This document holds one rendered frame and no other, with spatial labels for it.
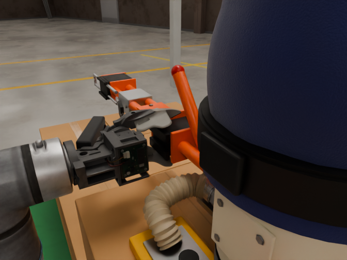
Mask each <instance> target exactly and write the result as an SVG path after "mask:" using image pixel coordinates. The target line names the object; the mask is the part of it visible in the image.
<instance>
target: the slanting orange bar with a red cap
mask: <svg viewBox="0 0 347 260"><path fill-rule="evenodd" d="M171 74H172V76H173V79H174V81H175V84H176V87H177V91H178V94H179V97H180V100H181V103H182V106H183V108H184V111H185V114H186V117H187V120H188V123H189V126H190V129H191V132H192V135H193V138H194V141H195V144H196V147H197V149H198V144H197V129H198V109H197V106H196V103H195V100H194V97H193V94H192V91H191V88H190V86H189V83H188V80H187V77H186V74H185V70H184V67H183V66H181V65H175V66H174V67H173V68H172V70H171Z"/></svg>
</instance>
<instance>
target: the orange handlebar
mask: <svg viewBox="0 0 347 260"><path fill-rule="evenodd" d="M113 88H114V89H115V90H117V91H118V92H120V91H121V90H120V89H118V88H117V87H113ZM133 89H136V88H134V87H133V86H131V85H127V86H126V87H125V90H126V91H127V90H133ZM111 93H112V94H113V95H114V96H115V97H118V98H119V95H118V93H117V94H115V93H114V92H112V91H111ZM156 108H170V107H168V106H167V105H165V104H164V103H162V102H159V103H157V102H155V101H154V100H152V99H146V101H145V105H144V106H140V105H139V104H138V103H137V102H135V101H133V102H131V103H130V104H129V109H130V110H131V111H134V110H142V109H156ZM178 151H179V152H180V153H182V154H183V155H184V156H185V157H186V158H187V159H189V160H190V161H191V162H192V163H193V164H194V165H196V166H197V167H198V168H199V169H200V170H201V171H203V169H202V168H201V167H200V165H199V153H200V152H199V150H198V149H196V148H195V147H194V146H192V145H191V144H190V143H188V142H187V141H182V142H180V143H179V145H178Z"/></svg>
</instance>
